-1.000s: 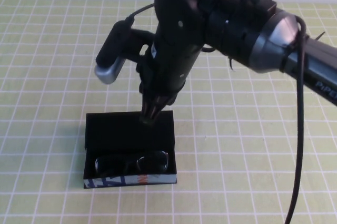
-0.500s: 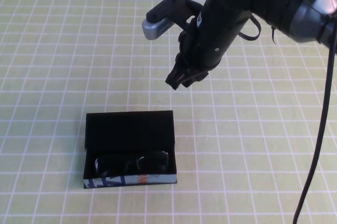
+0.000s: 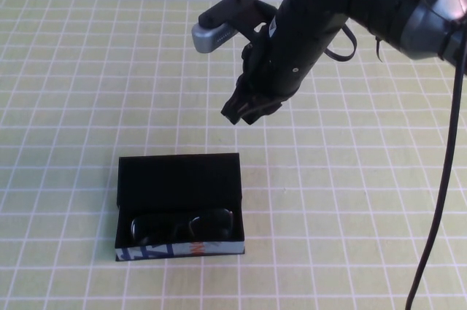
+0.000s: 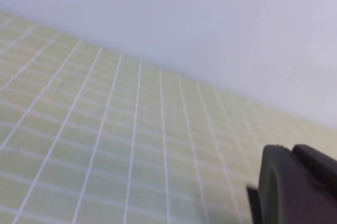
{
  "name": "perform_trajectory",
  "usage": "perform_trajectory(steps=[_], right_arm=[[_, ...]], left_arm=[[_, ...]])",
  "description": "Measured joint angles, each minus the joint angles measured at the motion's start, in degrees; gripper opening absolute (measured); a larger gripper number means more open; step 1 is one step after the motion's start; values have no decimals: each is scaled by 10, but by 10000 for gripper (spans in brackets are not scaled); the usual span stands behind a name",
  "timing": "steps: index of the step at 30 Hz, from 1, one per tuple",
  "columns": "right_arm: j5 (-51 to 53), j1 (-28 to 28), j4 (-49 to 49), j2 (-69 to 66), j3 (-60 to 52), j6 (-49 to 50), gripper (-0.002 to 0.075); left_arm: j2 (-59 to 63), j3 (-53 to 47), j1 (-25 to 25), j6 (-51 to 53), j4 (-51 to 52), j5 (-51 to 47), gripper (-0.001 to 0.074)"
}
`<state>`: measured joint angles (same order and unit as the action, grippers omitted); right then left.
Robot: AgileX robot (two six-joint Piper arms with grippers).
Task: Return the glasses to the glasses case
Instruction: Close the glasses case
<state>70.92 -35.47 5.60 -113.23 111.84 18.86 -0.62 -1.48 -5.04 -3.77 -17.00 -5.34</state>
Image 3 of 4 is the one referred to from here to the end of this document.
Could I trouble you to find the thick black cable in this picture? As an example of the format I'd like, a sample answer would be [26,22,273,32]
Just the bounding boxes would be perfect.
[405,63,465,310]

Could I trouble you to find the thin black cable loop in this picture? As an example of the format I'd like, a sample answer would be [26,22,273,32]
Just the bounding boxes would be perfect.
[323,24,358,63]

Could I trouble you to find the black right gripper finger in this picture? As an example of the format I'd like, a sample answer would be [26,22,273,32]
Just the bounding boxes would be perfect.
[220,91,256,125]
[240,96,285,125]

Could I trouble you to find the black printed glasses case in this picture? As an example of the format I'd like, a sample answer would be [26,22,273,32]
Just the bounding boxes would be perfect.
[115,152,246,263]

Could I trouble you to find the black framed glasses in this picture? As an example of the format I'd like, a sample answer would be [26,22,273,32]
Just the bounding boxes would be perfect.
[130,207,235,246]

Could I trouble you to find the green white checked tablecloth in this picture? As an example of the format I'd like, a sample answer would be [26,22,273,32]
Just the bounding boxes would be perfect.
[0,0,467,310]

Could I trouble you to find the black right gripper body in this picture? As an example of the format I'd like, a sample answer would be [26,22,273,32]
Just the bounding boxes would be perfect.
[235,0,351,109]

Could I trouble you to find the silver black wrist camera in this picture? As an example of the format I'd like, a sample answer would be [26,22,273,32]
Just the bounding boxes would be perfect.
[190,0,279,55]

